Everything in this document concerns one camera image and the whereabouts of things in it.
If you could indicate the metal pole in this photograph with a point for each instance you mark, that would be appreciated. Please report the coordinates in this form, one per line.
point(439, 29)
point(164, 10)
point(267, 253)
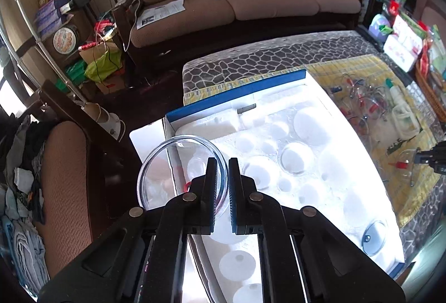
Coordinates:
point(45, 52)

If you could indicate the printed paper sheet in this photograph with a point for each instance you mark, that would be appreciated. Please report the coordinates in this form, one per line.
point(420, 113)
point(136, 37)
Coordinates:
point(160, 13)

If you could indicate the pile of clear cupping cups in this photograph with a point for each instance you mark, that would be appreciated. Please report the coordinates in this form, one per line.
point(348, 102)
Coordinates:
point(355, 104)

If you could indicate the brown cardboard box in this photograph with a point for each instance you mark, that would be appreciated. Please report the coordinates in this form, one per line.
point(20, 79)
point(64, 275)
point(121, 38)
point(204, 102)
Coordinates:
point(111, 83)

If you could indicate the pale purple container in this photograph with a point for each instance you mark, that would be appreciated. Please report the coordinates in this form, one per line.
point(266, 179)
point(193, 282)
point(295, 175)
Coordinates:
point(379, 27)

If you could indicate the clear cup without valve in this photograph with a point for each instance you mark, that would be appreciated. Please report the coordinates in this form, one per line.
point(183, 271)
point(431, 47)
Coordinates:
point(296, 158)

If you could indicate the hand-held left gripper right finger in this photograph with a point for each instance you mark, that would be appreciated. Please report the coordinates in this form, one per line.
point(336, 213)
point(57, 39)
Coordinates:
point(232, 191)

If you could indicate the purple white box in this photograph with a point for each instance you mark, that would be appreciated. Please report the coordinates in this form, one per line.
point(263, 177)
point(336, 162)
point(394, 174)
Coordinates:
point(52, 10)
point(50, 25)

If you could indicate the red white striped tube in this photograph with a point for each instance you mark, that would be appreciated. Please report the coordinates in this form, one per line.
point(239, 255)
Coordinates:
point(89, 45)

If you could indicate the round cookie tin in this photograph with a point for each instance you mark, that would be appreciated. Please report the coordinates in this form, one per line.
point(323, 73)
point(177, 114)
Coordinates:
point(65, 39)

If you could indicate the brown armchair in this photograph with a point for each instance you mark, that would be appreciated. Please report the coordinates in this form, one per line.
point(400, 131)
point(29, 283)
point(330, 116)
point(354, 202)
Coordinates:
point(66, 191)

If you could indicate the white red print packets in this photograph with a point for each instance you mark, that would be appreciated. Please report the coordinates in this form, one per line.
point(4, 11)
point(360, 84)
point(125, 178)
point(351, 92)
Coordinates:
point(404, 45)

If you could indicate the dark green tube piece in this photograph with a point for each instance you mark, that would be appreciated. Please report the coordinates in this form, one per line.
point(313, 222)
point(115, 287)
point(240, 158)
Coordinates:
point(399, 146)

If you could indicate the blue tinted clear cup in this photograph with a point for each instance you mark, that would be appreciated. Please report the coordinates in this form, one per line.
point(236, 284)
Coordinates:
point(374, 236)

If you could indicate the grey stone pattern blanket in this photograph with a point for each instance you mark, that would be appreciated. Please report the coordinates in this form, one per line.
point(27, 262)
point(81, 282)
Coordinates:
point(244, 59)

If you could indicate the green packages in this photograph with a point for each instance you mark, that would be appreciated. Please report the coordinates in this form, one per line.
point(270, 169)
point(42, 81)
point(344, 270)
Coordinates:
point(435, 48)

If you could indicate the pile of clothes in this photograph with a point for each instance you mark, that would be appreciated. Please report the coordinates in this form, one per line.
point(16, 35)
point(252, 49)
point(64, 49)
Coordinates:
point(21, 212)

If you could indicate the white foam tray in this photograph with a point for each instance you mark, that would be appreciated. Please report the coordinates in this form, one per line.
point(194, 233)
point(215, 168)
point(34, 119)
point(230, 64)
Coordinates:
point(331, 163)

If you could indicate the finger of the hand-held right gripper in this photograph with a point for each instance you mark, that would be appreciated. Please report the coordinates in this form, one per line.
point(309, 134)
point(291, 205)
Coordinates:
point(437, 158)

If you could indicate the wicker basket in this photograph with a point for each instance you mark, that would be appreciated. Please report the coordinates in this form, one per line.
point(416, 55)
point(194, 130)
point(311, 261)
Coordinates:
point(430, 93)

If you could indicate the lime green bag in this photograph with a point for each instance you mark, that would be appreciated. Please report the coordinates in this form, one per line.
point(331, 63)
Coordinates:
point(101, 66)

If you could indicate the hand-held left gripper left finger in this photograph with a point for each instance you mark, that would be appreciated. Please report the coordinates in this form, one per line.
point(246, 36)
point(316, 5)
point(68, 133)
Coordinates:
point(210, 191)

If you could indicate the dark wooden side table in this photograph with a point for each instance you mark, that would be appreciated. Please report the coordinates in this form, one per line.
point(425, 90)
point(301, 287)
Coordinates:
point(120, 31)

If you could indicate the large clear cup red valve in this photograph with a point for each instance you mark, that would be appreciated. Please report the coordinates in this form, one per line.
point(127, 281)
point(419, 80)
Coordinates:
point(156, 177)

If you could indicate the white lamp head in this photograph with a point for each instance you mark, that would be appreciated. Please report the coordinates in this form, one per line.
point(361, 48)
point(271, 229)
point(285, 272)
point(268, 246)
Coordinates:
point(104, 120)

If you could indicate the white foam tray box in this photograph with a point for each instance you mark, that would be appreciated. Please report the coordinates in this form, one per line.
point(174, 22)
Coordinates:
point(226, 100)

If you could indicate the dark green box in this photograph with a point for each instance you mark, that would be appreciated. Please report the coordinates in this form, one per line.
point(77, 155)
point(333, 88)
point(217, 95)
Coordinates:
point(75, 72)

